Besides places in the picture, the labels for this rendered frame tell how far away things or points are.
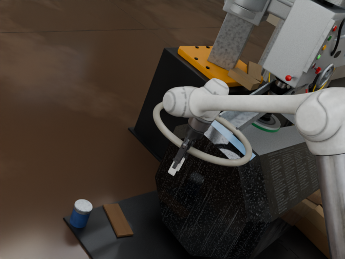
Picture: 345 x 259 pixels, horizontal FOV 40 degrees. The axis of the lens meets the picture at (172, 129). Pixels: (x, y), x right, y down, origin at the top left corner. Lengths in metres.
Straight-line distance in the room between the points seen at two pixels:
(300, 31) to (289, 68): 0.19
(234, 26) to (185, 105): 1.62
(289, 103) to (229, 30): 1.68
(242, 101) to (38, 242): 1.46
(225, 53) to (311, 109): 2.01
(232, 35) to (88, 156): 1.27
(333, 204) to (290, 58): 1.23
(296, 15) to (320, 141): 1.21
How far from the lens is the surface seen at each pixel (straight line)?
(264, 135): 2.58
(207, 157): 1.92
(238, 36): 3.21
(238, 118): 2.40
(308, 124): 1.30
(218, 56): 3.27
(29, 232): 2.67
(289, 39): 2.47
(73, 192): 2.95
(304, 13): 2.44
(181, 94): 1.64
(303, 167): 2.70
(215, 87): 1.77
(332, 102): 1.31
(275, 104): 1.61
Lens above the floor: 1.93
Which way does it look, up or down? 30 degrees down
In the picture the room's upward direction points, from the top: 23 degrees clockwise
